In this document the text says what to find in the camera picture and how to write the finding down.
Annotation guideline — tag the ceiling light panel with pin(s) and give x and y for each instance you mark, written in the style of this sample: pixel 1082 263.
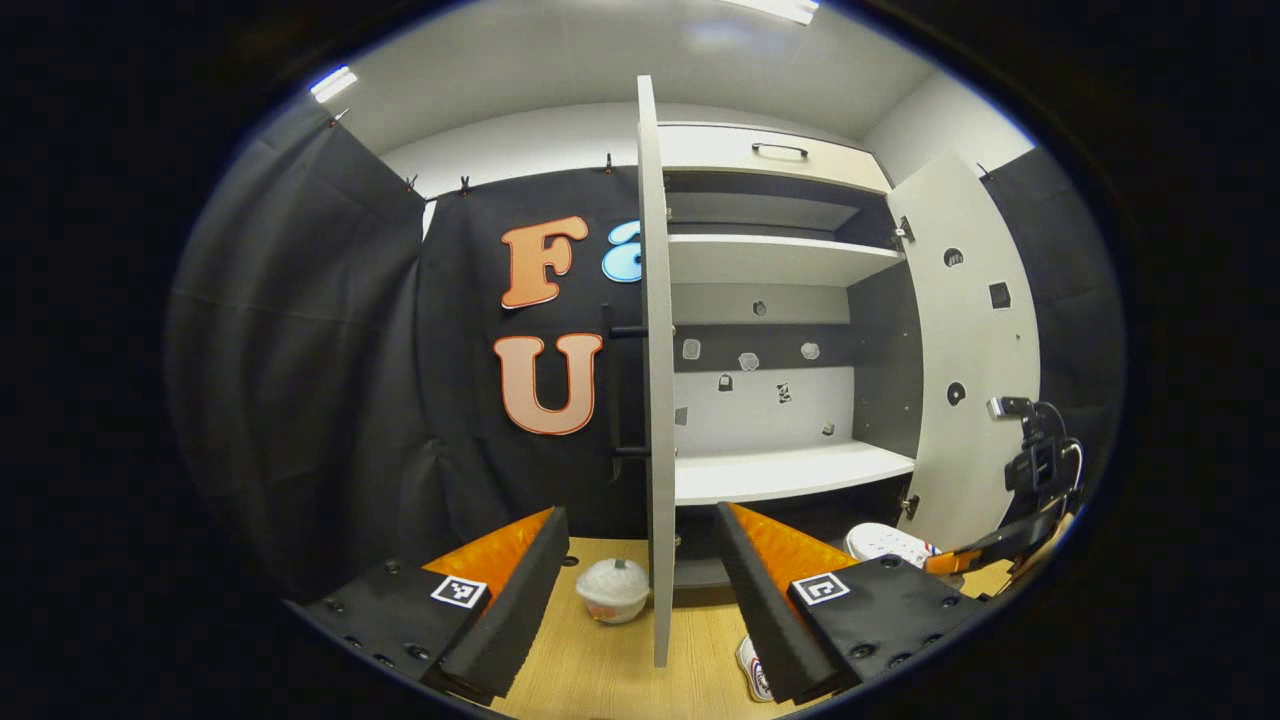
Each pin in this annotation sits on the ceiling light panel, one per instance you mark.
pixel 785 8
pixel 333 83

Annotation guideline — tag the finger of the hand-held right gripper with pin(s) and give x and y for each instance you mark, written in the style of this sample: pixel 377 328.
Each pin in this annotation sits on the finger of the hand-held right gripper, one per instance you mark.
pixel 1000 548

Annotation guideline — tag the white cabinet drawer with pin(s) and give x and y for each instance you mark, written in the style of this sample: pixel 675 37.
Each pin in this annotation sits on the white cabinet drawer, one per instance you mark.
pixel 720 152

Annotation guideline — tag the white shoe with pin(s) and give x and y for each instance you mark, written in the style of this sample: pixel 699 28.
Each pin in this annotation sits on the white shoe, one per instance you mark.
pixel 885 543
pixel 757 675

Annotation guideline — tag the white shoe cabinet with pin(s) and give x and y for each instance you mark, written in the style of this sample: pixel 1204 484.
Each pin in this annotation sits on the white shoe cabinet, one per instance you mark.
pixel 770 260

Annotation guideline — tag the white lidded bowl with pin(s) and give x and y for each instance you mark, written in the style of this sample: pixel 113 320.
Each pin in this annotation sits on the white lidded bowl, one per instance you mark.
pixel 613 590

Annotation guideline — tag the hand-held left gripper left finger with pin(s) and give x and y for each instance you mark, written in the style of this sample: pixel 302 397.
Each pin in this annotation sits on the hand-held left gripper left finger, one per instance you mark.
pixel 520 600

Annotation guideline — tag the white shoe cabinet door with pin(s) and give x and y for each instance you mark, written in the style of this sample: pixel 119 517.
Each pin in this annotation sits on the white shoe cabinet door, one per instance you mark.
pixel 975 340
pixel 656 380

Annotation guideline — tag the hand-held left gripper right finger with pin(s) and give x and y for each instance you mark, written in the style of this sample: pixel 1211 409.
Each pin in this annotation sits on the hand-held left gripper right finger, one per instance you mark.
pixel 765 610

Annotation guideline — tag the black backdrop cloth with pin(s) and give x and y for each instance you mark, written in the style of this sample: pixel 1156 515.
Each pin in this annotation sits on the black backdrop cloth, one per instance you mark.
pixel 1075 300
pixel 300 350

